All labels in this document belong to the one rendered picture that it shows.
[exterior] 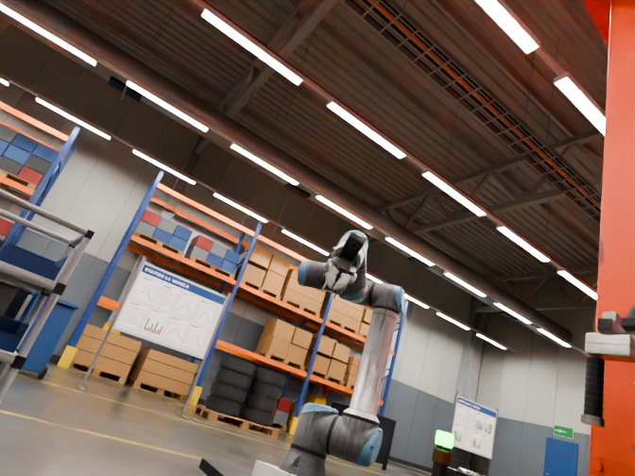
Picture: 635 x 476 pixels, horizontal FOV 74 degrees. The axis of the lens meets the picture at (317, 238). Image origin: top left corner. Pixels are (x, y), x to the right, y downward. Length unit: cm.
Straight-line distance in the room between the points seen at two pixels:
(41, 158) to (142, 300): 493
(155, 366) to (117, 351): 86
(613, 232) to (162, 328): 593
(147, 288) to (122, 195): 530
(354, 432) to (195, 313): 538
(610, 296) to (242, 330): 1085
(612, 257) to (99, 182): 1101
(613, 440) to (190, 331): 594
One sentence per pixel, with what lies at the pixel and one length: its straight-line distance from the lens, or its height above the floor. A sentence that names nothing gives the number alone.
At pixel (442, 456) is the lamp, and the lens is 146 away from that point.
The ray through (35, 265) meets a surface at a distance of 200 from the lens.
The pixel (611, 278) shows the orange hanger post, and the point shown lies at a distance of 196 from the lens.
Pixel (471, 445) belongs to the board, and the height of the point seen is 98.
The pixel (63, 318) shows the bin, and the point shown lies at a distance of 648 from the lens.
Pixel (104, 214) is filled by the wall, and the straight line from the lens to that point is 1159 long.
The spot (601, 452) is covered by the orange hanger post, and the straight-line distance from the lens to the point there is 181.
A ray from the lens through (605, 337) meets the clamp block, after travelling 119.
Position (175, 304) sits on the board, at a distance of 688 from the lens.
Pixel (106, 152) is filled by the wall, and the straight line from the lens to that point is 1206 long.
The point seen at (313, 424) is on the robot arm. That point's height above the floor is 56.
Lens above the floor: 59
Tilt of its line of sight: 22 degrees up
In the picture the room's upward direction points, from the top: 18 degrees clockwise
